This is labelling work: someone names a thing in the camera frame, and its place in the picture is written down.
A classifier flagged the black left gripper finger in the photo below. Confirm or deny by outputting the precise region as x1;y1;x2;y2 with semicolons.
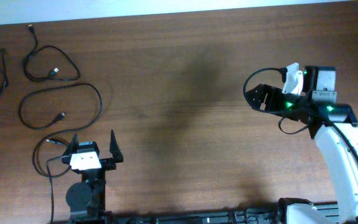
62;134;78;156
109;130;124;163

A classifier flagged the black usb cable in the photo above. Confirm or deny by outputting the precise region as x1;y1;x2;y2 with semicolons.
18;82;103;179

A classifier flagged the black cable gold plug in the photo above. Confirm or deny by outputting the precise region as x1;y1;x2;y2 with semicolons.
22;24;81;83

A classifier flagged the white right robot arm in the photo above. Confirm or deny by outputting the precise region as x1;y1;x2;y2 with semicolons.
243;63;358;223

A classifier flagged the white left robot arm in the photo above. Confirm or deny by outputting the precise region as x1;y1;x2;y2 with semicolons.
62;131;124;224

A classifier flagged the black left arm wire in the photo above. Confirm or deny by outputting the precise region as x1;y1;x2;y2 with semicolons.
45;155;73;224

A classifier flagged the black arm wire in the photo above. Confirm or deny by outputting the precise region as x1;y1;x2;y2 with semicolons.
45;155;73;224
242;67;358;215

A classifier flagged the black right arm wire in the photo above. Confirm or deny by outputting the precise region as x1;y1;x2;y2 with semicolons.
242;67;358;215

